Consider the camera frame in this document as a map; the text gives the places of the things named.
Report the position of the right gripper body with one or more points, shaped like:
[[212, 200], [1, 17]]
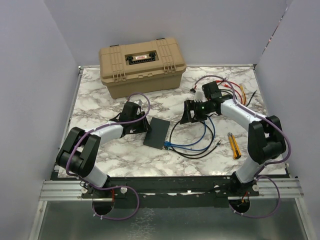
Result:
[[201, 109]]

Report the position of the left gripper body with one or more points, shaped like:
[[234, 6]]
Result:
[[139, 126]]

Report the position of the dark grey network switch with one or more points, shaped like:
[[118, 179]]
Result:
[[156, 137]]

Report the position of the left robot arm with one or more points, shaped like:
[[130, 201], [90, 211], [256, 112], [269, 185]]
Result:
[[80, 148]]

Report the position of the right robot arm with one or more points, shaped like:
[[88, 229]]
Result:
[[265, 137]]

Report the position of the tan plastic toolbox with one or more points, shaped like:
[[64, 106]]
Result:
[[144, 67]]

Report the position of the yellow utility knife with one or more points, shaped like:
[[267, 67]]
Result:
[[234, 146]]

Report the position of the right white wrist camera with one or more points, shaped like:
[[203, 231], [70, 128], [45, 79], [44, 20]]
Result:
[[198, 95]]

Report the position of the black mounting base plate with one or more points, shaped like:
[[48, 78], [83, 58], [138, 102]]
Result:
[[167, 192]]

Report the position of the aluminium front rail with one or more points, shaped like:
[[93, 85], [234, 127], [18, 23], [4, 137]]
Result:
[[289, 188]]

